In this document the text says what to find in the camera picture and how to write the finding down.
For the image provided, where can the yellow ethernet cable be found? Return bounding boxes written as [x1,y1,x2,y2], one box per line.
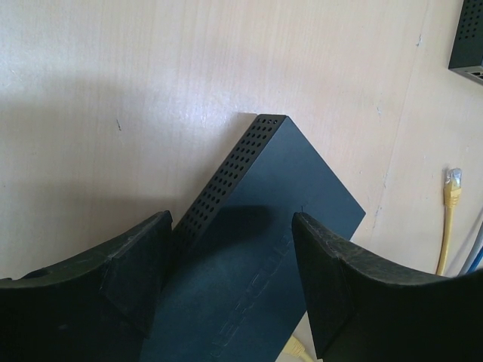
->
[435,165,464,276]

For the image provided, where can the short blue ethernet cable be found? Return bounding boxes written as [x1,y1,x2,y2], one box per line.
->
[458,210,483,278]

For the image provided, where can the black network switch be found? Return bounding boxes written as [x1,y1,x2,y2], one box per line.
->
[448,0,483,84]
[140,115,365,361]

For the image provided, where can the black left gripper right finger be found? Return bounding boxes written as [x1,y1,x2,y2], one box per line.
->
[292,213,482,361]

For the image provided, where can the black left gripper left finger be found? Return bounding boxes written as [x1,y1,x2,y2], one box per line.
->
[1,211,172,361]

